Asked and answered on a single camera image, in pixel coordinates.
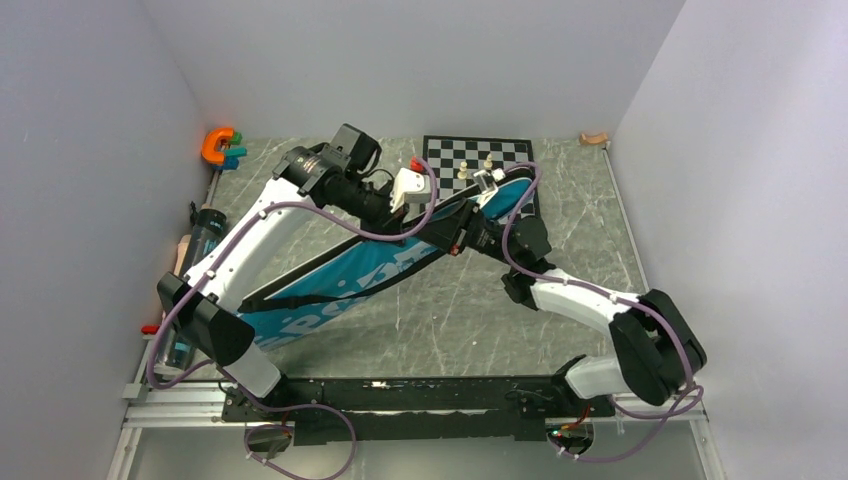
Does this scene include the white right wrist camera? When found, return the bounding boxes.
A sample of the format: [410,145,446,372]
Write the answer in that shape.
[472,169,505,208]

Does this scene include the beige wooden handle tool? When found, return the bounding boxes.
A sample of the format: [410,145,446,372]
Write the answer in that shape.
[173,235,191,276]

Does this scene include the blue racket bag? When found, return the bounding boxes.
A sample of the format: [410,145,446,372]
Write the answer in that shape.
[237,183,533,348]

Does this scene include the black shuttlecock tube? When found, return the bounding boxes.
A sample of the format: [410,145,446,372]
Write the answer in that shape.
[154,204,227,379]

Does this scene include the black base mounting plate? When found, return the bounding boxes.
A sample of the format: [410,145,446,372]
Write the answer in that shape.
[221,374,614,446]

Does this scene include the cream chess pawn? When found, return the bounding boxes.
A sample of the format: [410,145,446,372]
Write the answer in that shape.
[456,161,468,180]

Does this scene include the aluminium frame rail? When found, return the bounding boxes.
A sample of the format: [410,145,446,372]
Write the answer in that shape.
[105,344,233,480]

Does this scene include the black white chessboard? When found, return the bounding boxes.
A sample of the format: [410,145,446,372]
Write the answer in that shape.
[423,135,534,224]

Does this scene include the tan wooden arch block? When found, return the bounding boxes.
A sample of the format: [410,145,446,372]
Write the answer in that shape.
[578,132,610,148]

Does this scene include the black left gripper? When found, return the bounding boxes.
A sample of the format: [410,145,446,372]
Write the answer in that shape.
[330,174,411,248]

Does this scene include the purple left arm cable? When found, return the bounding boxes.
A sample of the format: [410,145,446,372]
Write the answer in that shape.
[145,155,440,480]

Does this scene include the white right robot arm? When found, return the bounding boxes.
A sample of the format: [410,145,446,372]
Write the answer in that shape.
[415,201,708,415]

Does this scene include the green teal toy blocks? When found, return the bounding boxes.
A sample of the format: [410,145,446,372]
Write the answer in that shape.
[220,131,247,171]

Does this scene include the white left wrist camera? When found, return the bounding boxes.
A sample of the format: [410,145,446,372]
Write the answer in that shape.
[389,157,432,213]

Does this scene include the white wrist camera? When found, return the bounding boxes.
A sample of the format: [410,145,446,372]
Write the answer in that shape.
[389,157,432,213]
[472,169,505,208]

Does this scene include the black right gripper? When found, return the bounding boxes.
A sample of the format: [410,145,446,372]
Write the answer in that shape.
[408,197,521,268]

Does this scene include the orange magnet toy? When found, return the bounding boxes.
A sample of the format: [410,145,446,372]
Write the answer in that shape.
[200,127,236,166]

